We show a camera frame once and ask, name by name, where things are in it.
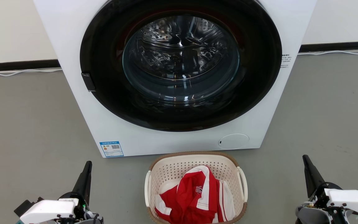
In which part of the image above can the round white filter cover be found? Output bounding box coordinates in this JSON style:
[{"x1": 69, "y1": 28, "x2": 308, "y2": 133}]
[{"x1": 218, "y1": 134, "x2": 250, "y2": 150}]

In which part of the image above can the white front-load washing machine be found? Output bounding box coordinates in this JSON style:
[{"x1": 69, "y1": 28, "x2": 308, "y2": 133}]
[{"x1": 33, "y1": 0, "x2": 318, "y2": 158}]

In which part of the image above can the red and white garment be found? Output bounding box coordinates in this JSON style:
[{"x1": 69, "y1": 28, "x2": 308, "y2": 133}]
[{"x1": 154, "y1": 165, "x2": 236, "y2": 224}]

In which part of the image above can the white floor cable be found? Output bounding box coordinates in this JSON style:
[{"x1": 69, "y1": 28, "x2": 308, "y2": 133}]
[
  {"x1": 298, "y1": 48, "x2": 358, "y2": 56},
  {"x1": 0, "y1": 68, "x2": 63, "y2": 77}
]

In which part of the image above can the black door latch handle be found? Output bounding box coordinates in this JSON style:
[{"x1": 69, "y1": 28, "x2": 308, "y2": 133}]
[{"x1": 81, "y1": 72, "x2": 96, "y2": 92}]

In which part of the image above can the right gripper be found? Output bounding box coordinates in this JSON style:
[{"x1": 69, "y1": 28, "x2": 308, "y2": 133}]
[{"x1": 303, "y1": 155, "x2": 343, "y2": 204}]

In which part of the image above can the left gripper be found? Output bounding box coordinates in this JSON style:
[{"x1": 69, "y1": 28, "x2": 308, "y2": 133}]
[{"x1": 58, "y1": 161, "x2": 93, "y2": 220}]

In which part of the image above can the blue energy label sticker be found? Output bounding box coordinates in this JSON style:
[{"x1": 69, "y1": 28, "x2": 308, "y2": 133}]
[{"x1": 99, "y1": 141, "x2": 124, "y2": 158}]

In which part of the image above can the cream perforated laundry basket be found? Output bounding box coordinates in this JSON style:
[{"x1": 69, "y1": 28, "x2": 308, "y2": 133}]
[{"x1": 144, "y1": 151, "x2": 248, "y2": 224}]

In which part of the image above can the black round washer door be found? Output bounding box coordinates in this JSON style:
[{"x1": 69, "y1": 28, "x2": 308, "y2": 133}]
[{"x1": 80, "y1": 0, "x2": 282, "y2": 132}]

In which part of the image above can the steel washer drum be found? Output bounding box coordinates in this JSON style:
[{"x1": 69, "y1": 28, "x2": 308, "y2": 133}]
[{"x1": 122, "y1": 15, "x2": 240, "y2": 103}]

